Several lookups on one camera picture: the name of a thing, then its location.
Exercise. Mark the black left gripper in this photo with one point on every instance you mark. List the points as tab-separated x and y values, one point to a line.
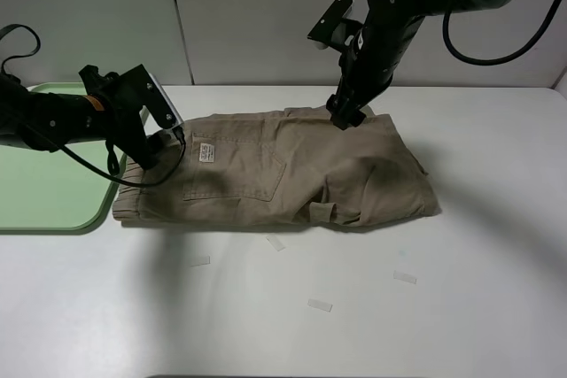
123	127

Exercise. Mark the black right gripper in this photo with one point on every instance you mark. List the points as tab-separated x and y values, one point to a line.
367	68

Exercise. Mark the khaki shorts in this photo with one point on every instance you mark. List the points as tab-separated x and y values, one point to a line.
281	167

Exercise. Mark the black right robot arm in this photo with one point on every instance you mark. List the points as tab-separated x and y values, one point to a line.
396	12

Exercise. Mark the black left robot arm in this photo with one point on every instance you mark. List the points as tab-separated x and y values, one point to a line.
47	121

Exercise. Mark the light green plastic tray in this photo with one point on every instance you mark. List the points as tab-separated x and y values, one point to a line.
46	193

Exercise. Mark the clear tape strip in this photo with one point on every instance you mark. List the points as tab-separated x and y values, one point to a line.
404	277
275	242
199	261
320	305

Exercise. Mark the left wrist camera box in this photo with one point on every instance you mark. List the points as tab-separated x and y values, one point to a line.
138	89

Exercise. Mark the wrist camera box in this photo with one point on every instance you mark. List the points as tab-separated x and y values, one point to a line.
138	89
334	28

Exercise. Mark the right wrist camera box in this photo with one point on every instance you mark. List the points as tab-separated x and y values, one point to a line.
334	28

